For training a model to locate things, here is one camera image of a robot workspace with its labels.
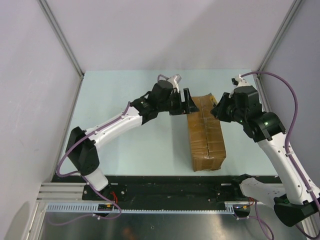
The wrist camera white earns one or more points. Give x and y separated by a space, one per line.
174 80
238 81

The right aluminium frame post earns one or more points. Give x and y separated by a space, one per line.
281 32

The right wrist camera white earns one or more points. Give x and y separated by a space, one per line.
238 81

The aluminium frame post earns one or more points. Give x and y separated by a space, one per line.
281 32
54 24

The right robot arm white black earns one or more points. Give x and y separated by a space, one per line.
299 197

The left aluminium frame post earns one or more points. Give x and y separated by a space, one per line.
54 24

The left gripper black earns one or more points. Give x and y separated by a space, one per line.
180 107

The brown cardboard express box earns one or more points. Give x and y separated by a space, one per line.
207 145

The white slotted cable duct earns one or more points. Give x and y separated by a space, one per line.
90 208

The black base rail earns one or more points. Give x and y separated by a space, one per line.
172 192

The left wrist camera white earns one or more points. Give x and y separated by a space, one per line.
174 80

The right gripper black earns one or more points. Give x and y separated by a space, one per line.
217 111

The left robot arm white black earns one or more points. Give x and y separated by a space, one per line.
83 145

